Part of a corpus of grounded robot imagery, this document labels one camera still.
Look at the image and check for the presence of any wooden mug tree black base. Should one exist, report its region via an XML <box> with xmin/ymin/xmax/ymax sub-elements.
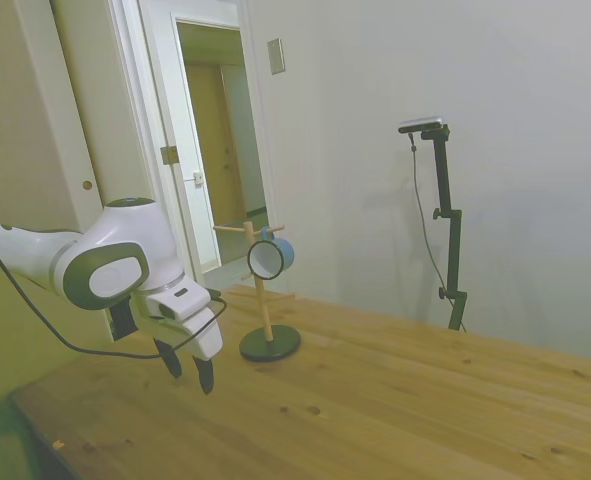
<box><xmin>212</xmin><ymin>221</ymin><xmax>302</xmax><ymax>363</ymax></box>

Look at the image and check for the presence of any black camera stand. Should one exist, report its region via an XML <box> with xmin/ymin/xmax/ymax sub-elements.
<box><xmin>418</xmin><ymin>124</ymin><xmax>469</xmax><ymax>333</ymax></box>

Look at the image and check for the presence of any blue enamel mug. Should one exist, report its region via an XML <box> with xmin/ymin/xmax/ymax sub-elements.
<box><xmin>246</xmin><ymin>227</ymin><xmax>296</xmax><ymax>282</ymax></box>

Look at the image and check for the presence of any grey wall switch plate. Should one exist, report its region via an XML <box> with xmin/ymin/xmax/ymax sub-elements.
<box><xmin>266</xmin><ymin>37</ymin><xmax>287</xmax><ymax>76</ymax></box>

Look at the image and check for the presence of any beige closet door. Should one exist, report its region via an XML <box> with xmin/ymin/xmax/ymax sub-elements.
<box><xmin>19</xmin><ymin>0</ymin><xmax>157</xmax><ymax>236</ymax></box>

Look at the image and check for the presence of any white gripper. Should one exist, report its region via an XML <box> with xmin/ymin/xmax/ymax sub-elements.
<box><xmin>134</xmin><ymin>278</ymin><xmax>225</xmax><ymax>397</ymax></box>

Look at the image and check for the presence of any brown wooden hallway door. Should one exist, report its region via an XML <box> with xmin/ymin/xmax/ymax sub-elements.
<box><xmin>183</xmin><ymin>61</ymin><xmax>249</xmax><ymax>227</ymax></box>

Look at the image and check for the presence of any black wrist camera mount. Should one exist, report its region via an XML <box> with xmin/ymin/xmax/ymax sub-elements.
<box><xmin>106</xmin><ymin>298</ymin><xmax>140</xmax><ymax>344</ymax></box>

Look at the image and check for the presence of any grey exterior camera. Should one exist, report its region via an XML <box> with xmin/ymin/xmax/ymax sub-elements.
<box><xmin>397</xmin><ymin>115</ymin><xmax>448</xmax><ymax>136</ymax></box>

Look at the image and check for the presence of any thin black camera cable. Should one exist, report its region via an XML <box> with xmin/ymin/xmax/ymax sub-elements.
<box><xmin>407</xmin><ymin>130</ymin><xmax>469</xmax><ymax>334</ymax></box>

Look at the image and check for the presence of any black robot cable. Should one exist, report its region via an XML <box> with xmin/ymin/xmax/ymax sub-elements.
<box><xmin>0</xmin><ymin>222</ymin><xmax>229</xmax><ymax>360</ymax></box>

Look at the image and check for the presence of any white door frame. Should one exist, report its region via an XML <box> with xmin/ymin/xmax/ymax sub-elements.
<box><xmin>107</xmin><ymin>0</ymin><xmax>272</xmax><ymax>287</ymax></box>

